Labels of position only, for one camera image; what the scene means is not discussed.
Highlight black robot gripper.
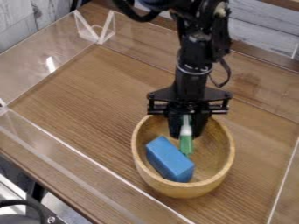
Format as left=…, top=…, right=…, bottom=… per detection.
left=147, top=65, right=232, bottom=138

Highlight green white marker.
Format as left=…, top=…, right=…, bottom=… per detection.
left=180, top=115, right=194, bottom=157

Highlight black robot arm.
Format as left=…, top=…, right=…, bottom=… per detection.
left=112, top=0, right=232, bottom=138

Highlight brown wooden bowl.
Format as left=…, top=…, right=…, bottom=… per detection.
left=131, top=115, right=236, bottom=199

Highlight blue rectangular block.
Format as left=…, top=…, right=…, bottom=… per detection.
left=146, top=136, right=195, bottom=183

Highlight black metal stand base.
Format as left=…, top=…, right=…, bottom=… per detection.
left=0, top=173, right=68, bottom=224

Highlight clear acrylic tray enclosure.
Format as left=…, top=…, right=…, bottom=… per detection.
left=0, top=16, right=299, bottom=224

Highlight black cable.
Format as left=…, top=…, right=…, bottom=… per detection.
left=0, top=199, right=44, bottom=224

